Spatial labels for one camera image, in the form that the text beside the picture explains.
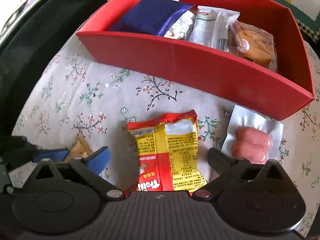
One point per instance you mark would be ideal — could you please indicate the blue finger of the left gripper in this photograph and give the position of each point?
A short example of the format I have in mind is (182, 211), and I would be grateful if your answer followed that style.
(57, 155)

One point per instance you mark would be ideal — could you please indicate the purple pastry packet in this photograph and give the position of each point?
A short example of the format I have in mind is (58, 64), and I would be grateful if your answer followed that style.
(164, 18)

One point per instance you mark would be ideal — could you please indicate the floral tablecloth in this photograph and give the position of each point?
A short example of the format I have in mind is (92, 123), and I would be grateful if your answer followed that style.
(75, 95)

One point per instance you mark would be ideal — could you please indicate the red yellow Trolli packet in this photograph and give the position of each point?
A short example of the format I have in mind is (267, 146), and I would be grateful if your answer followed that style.
(167, 149)

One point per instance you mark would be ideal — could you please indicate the black side table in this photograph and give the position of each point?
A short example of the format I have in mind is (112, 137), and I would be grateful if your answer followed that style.
(26, 55)

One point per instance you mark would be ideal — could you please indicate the brown wafer packet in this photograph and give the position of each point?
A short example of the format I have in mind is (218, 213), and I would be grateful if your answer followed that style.
(80, 149)

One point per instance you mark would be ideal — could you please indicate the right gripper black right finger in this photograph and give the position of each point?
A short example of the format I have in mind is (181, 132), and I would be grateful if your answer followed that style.
(221, 164)

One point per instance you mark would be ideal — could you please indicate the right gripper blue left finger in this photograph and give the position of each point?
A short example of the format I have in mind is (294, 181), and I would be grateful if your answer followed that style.
(98, 161)

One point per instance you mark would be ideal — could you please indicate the orange pastry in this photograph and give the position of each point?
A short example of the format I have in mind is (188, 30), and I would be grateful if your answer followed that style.
(252, 43)

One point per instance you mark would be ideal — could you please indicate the silver white snack packet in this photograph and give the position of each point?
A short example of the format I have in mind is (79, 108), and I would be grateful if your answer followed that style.
(211, 27)

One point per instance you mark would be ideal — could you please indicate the red cardboard box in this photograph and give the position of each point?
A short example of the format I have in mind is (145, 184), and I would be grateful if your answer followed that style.
(275, 94)

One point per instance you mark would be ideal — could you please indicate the vacuum packed sausages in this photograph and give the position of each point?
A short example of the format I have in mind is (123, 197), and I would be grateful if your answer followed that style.
(252, 136)

